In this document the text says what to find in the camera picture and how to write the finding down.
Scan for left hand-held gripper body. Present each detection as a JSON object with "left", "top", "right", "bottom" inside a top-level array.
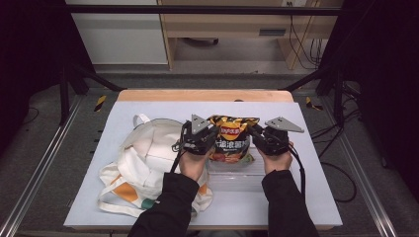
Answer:
[{"left": 179, "top": 114, "right": 212, "bottom": 156}]

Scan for person's left hand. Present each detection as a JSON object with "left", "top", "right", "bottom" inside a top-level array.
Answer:
[{"left": 179, "top": 147, "right": 214, "bottom": 183}]

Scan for light wooden desk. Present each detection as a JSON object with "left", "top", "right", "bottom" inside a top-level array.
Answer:
[{"left": 157, "top": 0, "right": 344, "bottom": 71}]

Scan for clear plastic tray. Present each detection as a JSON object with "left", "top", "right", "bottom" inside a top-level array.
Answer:
[{"left": 206, "top": 146, "right": 269, "bottom": 194}]

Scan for black metal frame stand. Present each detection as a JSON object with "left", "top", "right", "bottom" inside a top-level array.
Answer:
[
  {"left": 58, "top": 63, "right": 126, "bottom": 126},
  {"left": 282, "top": 64, "right": 346, "bottom": 126}
]

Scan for person's right hand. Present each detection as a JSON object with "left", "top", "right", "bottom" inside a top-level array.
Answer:
[{"left": 257, "top": 141, "right": 294, "bottom": 176}]

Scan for yellow black hazard tape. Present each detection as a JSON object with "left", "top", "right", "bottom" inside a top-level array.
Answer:
[
  {"left": 94, "top": 94, "right": 108, "bottom": 113},
  {"left": 304, "top": 96, "right": 324, "bottom": 112}
]

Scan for black horizontal frame bar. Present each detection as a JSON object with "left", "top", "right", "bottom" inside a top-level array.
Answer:
[{"left": 65, "top": 4, "right": 342, "bottom": 17}]

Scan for wooden table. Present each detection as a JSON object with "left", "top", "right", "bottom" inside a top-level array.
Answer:
[{"left": 117, "top": 88, "right": 294, "bottom": 103}]

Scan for right hand-held gripper cable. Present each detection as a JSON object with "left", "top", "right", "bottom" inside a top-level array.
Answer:
[{"left": 287, "top": 142, "right": 358, "bottom": 203}]

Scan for pale blue table mat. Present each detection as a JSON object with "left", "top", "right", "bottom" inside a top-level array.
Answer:
[{"left": 63, "top": 100, "right": 344, "bottom": 229}]

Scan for black and yellow chips bag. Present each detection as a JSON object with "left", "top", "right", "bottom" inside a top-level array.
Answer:
[{"left": 206, "top": 115, "right": 261, "bottom": 165}]

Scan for aluminium rail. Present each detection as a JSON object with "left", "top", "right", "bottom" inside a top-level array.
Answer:
[
  {"left": 320, "top": 98, "right": 399, "bottom": 237},
  {"left": 0, "top": 95, "right": 84, "bottom": 237}
]

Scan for black hanging desk cables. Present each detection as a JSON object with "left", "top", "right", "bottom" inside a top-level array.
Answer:
[{"left": 288, "top": 14, "right": 326, "bottom": 70}]

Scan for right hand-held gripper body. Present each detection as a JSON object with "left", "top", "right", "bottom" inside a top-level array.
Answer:
[{"left": 259, "top": 117, "right": 304, "bottom": 156}]

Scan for black floor cables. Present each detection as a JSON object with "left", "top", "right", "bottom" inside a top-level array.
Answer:
[{"left": 309, "top": 82, "right": 363, "bottom": 160}]

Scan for left hand-held gripper cable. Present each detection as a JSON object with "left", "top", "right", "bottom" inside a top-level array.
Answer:
[{"left": 169, "top": 137, "right": 186, "bottom": 175}]

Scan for white patterned canvas tote bag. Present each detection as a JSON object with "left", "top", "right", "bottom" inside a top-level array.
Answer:
[{"left": 97, "top": 113, "right": 214, "bottom": 219}]

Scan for hand-held gripper cable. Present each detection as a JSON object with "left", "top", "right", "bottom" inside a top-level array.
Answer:
[
  {"left": 169, "top": 137, "right": 186, "bottom": 175},
  {"left": 287, "top": 142, "right": 358, "bottom": 203}
]

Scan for white cabinet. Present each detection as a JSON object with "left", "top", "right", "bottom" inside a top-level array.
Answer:
[{"left": 64, "top": 0, "right": 169, "bottom": 65}]

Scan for thin black floor cable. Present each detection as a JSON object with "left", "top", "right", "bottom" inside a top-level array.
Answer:
[{"left": 21, "top": 106, "right": 41, "bottom": 126}]

